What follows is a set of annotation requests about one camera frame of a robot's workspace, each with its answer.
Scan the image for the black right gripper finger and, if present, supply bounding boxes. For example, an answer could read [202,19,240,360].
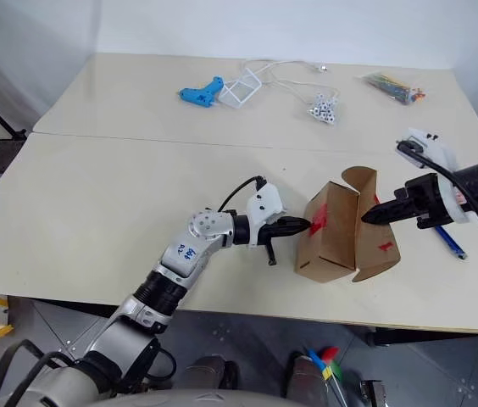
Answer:
[360,211,417,227]
[365,198,413,215]

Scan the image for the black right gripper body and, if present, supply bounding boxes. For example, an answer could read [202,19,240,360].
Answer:
[393,173,454,231]

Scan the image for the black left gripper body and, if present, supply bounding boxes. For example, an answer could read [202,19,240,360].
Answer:
[258,220,283,267]

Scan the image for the brown cardboard box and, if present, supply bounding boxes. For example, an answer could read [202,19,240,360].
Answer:
[293,165,403,285]

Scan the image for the blue pen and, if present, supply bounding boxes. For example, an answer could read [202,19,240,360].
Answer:
[433,224,469,261]

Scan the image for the clear plastic box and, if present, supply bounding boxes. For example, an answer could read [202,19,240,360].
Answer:
[217,69,263,110]

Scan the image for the bag of white dice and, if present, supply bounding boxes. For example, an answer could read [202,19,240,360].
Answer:
[306,93,340,125]

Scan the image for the red blue green pieces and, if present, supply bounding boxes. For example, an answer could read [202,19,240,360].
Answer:
[303,346,344,382]

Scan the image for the dark rounded shape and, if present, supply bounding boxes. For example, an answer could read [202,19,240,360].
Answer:
[284,353,338,400]
[176,354,241,392]

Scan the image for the blue glue gun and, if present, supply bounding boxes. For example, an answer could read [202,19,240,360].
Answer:
[177,75,225,109]

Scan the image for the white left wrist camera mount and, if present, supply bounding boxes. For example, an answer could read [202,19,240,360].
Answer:
[244,181,289,248]

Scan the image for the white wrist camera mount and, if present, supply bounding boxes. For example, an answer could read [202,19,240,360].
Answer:
[244,181,289,248]
[395,127,472,225]

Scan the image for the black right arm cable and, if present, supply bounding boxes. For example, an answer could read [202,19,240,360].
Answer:
[397,141,478,282]

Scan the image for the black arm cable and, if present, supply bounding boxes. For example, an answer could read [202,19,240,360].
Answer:
[217,175,268,213]
[397,141,478,282]

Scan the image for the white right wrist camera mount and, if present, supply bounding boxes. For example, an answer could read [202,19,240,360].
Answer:
[395,127,472,225]

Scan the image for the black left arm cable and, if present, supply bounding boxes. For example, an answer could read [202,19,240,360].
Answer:
[217,175,268,213]

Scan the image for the bag of coloured cable ties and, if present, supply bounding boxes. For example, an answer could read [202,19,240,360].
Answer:
[357,71,428,107]

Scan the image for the white usb cable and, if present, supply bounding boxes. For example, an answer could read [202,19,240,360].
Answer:
[240,59,342,105]

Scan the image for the grey metal bracket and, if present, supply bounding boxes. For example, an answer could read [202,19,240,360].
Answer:
[358,378,389,407]

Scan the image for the black shoulder cable loop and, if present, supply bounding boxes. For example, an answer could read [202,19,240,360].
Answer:
[0,337,177,407]

